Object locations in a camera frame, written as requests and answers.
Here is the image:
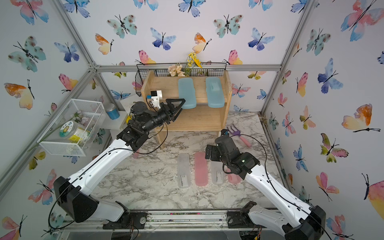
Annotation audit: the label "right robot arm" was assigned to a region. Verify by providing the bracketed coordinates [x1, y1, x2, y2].
[205, 135, 326, 240]

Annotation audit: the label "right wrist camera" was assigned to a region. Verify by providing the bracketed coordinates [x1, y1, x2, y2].
[220, 129, 230, 136]

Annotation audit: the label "pale pink flowers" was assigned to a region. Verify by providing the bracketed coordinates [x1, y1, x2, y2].
[168, 64, 185, 77]

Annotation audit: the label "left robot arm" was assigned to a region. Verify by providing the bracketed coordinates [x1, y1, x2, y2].
[54, 99, 186, 223]

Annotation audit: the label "teal case right upper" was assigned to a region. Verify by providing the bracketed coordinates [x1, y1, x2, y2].
[206, 77, 225, 108]

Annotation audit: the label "pink case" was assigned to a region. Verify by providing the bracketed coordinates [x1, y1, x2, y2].
[227, 174, 242, 185]
[195, 152, 209, 187]

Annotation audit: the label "black wire basket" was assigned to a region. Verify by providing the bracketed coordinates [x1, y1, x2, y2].
[135, 61, 228, 97]

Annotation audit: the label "teal case middle upper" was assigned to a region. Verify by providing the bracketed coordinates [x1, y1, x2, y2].
[178, 78, 197, 110]

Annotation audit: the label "wooden two-tier shelf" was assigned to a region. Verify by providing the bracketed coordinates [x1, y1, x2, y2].
[141, 70, 232, 133]

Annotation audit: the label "white small stool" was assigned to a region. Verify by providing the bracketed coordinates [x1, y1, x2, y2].
[120, 94, 145, 116]

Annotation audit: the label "blue metallic can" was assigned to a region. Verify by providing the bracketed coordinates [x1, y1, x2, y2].
[105, 104, 120, 120]

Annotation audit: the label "yellow flowers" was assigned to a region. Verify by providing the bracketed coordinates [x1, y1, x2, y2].
[185, 52, 202, 76]

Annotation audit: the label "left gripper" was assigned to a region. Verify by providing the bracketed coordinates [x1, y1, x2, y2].
[140, 99, 183, 136]

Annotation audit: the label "clear case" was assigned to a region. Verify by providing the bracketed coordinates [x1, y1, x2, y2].
[211, 161, 225, 186]

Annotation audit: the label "clear case shelf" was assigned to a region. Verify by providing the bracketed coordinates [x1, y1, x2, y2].
[177, 154, 191, 189]

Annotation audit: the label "teal case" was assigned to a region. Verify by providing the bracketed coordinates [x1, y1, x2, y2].
[206, 77, 225, 108]
[178, 78, 197, 110]

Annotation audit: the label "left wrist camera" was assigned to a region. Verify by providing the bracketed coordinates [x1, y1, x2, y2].
[146, 90, 163, 109]

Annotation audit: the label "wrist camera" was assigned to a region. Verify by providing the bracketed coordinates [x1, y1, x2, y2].
[146, 90, 163, 109]
[220, 129, 230, 136]

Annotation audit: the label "purple pink toy rake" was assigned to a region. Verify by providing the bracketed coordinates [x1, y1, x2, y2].
[227, 124, 252, 148]

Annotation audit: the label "white step shelf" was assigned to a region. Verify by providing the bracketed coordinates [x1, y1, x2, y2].
[101, 111, 128, 130]

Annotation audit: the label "white wire mesh box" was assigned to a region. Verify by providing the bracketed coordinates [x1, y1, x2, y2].
[38, 99, 107, 157]

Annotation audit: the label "round green label jar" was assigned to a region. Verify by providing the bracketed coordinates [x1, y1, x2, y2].
[59, 121, 78, 139]

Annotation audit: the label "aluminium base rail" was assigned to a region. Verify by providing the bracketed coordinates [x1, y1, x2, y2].
[56, 209, 316, 240]

